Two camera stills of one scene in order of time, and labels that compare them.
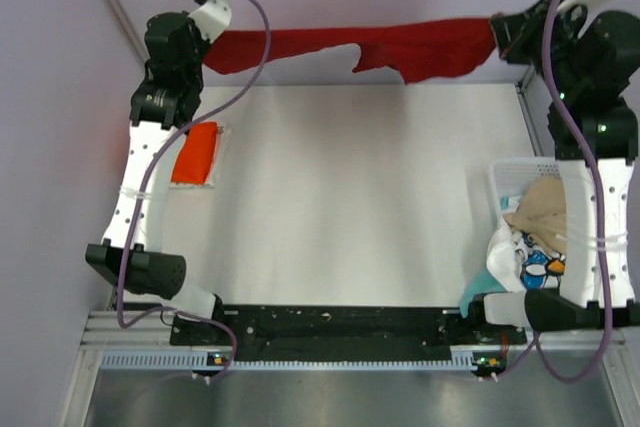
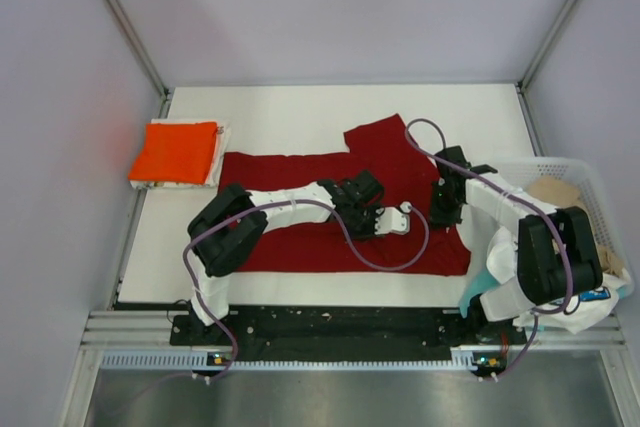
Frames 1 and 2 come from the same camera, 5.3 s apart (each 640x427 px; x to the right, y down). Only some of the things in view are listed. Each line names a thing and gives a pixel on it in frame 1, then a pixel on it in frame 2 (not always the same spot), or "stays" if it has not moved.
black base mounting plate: x=345 y=326 stays
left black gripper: x=201 y=43 → x=370 y=230
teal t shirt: x=484 y=282 stays
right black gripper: x=512 y=31 → x=440 y=217
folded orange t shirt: x=193 y=162 stays
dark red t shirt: x=422 y=50 → x=381 y=150
